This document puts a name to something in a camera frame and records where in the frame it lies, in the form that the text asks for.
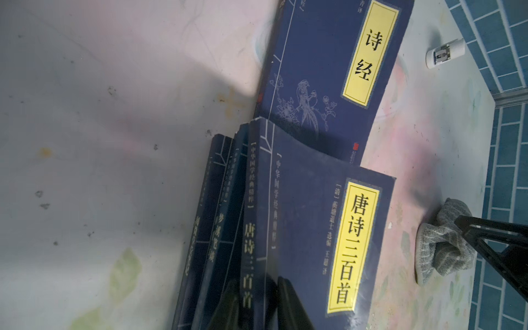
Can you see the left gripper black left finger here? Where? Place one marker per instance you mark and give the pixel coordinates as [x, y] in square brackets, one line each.
[226, 315]

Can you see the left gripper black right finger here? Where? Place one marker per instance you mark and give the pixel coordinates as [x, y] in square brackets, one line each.
[291, 313]

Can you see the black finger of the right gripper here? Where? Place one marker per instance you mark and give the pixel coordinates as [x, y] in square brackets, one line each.
[502, 245]

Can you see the blue book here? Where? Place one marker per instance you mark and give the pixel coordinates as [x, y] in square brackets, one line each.
[202, 230]
[326, 70]
[315, 220]
[224, 253]

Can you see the grey wiping cloth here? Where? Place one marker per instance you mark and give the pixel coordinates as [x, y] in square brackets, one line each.
[440, 246]

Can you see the small white stapler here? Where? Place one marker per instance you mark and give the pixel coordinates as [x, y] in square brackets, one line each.
[445, 53]

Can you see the aluminium corner post right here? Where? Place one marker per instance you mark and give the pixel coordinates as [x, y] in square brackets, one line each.
[511, 98]

